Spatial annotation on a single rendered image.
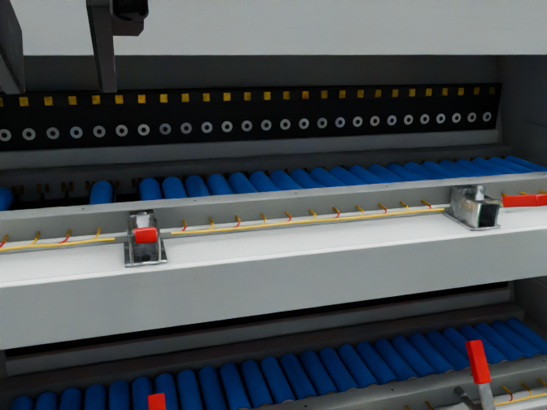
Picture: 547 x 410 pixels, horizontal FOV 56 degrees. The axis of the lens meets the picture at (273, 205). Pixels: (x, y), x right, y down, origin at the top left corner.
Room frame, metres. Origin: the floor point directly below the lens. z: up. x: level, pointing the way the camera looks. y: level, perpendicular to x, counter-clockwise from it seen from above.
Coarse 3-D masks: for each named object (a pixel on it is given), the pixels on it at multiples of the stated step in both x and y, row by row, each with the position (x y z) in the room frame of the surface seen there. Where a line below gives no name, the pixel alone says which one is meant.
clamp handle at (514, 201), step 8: (480, 192) 0.42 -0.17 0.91; (480, 200) 0.41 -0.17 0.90; (488, 200) 0.40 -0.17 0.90; (496, 200) 0.40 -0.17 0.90; (504, 200) 0.39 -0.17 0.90; (512, 200) 0.38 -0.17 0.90; (520, 200) 0.37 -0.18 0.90; (528, 200) 0.36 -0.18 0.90; (536, 200) 0.35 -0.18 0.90; (544, 200) 0.36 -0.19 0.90
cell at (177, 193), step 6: (168, 180) 0.47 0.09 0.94; (174, 180) 0.47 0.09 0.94; (162, 186) 0.47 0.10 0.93; (168, 186) 0.45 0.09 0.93; (174, 186) 0.45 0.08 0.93; (180, 186) 0.45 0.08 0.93; (168, 192) 0.44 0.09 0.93; (174, 192) 0.43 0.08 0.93; (180, 192) 0.43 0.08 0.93; (168, 198) 0.43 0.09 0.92
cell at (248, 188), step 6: (234, 174) 0.49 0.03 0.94; (240, 174) 0.49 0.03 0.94; (228, 180) 0.49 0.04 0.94; (234, 180) 0.48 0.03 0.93; (240, 180) 0.47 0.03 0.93; (246, 180) 0.47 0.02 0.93; (234, 186) 0.47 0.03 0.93; (240, 186) 0.46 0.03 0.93; (246, 186) 0.45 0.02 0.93; (252, 186) 0.46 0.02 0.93; (234, 192) 0.46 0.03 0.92; (240, 192) 0.45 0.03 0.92; (246, 192) 0.44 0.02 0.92; (252, 192) 0.44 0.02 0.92
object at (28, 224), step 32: (288, 192) 0.42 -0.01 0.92; (320, 192) 0.43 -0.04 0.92; (352, 192) 0.43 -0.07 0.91; (384, 192) 0.44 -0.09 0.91; (416, 192) 0.44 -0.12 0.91; (448, 192) 0.45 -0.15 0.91; (512, 192) 0.47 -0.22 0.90; (544, 192) 0.47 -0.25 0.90; (0, 224) 0.36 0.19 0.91; (32, 224) 0.37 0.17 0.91; (64, 224) 0.37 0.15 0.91; (96, 224) 0.38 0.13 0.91; (160, 224) 0.39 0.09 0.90; (192, 224) 0.40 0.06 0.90; (288, 224) 0.40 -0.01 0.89
